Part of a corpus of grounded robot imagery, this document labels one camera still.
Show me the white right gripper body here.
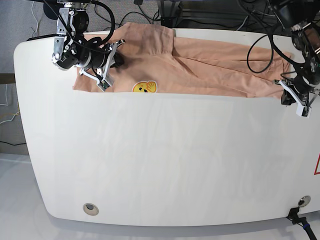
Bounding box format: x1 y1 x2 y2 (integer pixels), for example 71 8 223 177
79 39 125 84

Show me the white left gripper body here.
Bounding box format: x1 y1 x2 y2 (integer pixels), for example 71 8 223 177
273 77 320 107

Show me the peach pink T-shirt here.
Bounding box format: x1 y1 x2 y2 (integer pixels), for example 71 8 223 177
72 21 293 102

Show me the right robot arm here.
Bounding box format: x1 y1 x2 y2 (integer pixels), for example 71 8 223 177
52 0 125 91

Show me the black flat bar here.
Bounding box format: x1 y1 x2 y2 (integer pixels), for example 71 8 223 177
26 34 55 42

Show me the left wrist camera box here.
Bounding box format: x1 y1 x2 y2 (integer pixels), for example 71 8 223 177
296 104 312 118

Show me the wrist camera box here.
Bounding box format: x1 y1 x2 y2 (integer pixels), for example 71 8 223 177
97 75 115 92
296 104 312 118

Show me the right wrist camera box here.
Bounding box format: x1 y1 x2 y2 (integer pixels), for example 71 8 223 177
97 75 115 92

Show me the black aluminium frame post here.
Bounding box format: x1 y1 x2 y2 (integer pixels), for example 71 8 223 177
156 0 183 29

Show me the white floor cable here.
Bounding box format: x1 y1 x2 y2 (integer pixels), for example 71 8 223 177
30 0 40 36

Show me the right table cable grommet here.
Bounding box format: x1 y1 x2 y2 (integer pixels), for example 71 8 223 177
298 195 311 208

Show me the table cable grommet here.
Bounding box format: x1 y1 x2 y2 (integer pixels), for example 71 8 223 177
298 195 311 208
83 203 99 216

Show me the black clamp mount with cable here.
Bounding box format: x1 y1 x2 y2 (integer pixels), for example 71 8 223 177
286 207 317 240

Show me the left table cable grommet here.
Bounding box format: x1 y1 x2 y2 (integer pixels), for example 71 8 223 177
83 203 99 216

